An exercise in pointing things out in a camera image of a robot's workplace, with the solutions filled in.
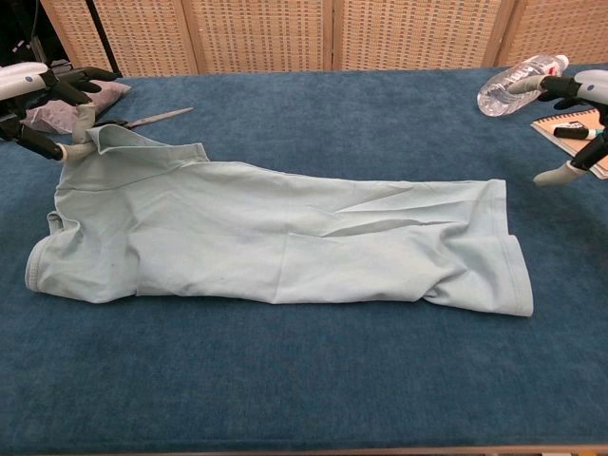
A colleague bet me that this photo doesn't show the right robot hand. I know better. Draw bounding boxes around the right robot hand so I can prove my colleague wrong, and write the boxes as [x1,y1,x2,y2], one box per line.
[510,69,608,187]

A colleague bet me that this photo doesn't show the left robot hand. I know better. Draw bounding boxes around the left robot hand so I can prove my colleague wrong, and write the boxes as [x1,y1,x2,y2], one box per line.
[0,61,120,165]

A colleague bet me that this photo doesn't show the light blue t-shirt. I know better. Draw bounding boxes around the light blue t-shirt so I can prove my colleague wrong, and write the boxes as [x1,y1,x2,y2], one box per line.
[26,123,536,318]

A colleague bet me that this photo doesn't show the plastic bag with red cloth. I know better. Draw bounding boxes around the plastic bag with red cloth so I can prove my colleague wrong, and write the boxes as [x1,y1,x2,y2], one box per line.
[26,78,133,135]

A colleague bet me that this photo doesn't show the black green marker pen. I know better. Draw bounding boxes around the black green marker pen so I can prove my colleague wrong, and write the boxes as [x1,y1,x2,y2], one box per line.
[553,125,607,143]

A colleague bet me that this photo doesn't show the brown spiral notebook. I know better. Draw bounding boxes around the brown spiral notebook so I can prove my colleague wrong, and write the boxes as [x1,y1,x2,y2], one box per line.
[529,107,608,181]

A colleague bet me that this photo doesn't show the black tripod stand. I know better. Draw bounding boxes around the black tripod stand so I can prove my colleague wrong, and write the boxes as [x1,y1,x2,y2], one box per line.
[84,0,124,79]

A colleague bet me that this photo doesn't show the clear plastic water bottle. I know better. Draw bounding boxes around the clear plastic water bottle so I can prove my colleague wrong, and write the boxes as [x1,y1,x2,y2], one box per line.
[476,53,570,118]

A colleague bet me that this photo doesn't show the wicker folding screen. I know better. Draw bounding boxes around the wicker folding screen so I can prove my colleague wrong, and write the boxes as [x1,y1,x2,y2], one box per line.
[40,0,608,80]

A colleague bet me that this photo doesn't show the blue velvet table cover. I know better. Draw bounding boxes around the blue velvet table cover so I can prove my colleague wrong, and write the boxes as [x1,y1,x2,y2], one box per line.
[0,64,608,452]

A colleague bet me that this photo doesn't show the black-handled scissors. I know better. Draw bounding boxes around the black-handled scissors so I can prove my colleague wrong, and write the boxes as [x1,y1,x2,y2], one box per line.
[94,106,195,130]

